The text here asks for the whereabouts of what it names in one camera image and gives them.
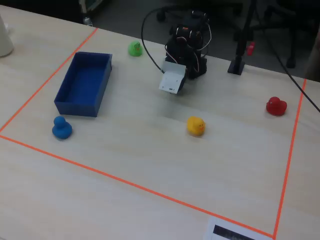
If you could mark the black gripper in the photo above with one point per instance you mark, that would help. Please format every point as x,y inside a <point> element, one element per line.
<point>183,85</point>

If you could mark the red rubber duck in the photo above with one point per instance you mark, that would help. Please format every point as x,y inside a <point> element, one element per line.
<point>276,106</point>

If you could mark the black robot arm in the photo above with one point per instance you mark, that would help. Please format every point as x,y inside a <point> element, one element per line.
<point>185,50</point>

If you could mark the yellow rubber duck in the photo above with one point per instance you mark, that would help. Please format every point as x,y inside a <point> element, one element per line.
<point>195,126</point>

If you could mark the green rubber duck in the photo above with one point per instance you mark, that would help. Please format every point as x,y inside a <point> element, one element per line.
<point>135,49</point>

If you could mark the blue rectangular open box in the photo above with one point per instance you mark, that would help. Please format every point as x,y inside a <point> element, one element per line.
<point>82,82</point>

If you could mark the blue rubber duck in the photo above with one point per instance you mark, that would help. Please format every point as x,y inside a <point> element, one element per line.
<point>61,128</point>

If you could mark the black clamp stand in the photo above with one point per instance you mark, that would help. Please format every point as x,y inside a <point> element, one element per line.
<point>236,66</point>

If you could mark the black office chair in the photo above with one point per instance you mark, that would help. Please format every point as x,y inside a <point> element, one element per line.
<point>290,62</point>
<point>161,16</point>

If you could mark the pale wheeled cart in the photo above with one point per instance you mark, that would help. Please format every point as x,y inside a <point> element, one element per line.
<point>87,21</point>

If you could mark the orange tape strip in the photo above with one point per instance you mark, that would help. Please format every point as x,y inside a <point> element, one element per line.
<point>37,91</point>
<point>125,181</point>
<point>291,150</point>

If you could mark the white paper with black bar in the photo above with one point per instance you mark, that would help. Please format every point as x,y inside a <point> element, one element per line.
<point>210,231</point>

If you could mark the white ceramic jug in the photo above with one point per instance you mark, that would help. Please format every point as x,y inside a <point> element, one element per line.
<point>4,40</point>

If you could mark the white gripper camera mount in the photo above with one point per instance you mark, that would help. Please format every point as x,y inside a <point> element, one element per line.
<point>172,78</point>

